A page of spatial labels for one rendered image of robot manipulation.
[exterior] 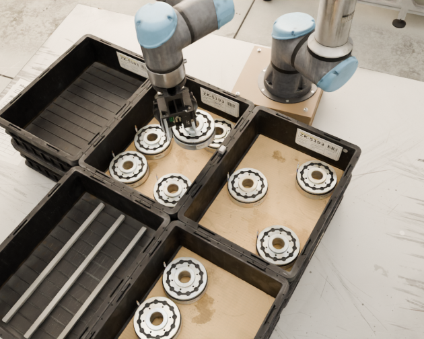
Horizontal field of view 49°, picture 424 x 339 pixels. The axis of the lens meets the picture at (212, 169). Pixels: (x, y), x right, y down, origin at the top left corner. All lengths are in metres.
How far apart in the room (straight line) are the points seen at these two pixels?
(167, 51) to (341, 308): 0.76
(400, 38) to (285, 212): 2.01
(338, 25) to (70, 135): 0.79
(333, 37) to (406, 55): 1.74
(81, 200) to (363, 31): 2.19
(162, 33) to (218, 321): 0.62
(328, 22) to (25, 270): 0.94
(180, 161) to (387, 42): 1.96
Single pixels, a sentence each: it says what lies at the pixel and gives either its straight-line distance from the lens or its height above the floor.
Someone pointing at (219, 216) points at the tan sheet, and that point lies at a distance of 1.17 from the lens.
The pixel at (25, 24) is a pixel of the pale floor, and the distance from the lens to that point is 3.28.
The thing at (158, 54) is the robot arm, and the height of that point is 1.29.
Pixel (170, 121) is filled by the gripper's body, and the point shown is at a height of 1.11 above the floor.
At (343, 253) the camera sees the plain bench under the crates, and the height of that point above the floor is 0.70.
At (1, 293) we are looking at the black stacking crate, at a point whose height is 0.83.
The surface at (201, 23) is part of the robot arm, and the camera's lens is 0.88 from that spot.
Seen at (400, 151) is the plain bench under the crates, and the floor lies 0.70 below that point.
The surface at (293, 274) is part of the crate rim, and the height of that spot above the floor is 0.93.
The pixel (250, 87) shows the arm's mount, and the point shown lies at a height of 0.80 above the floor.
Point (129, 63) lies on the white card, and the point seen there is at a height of 0.89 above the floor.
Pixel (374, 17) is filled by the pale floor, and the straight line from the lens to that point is 3.14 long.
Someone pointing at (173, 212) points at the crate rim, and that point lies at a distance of 1.07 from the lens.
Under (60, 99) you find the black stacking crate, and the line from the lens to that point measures 1.50.
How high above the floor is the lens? 1.86
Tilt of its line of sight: 56 degrees down
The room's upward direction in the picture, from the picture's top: 4 degrees counter-clockwise
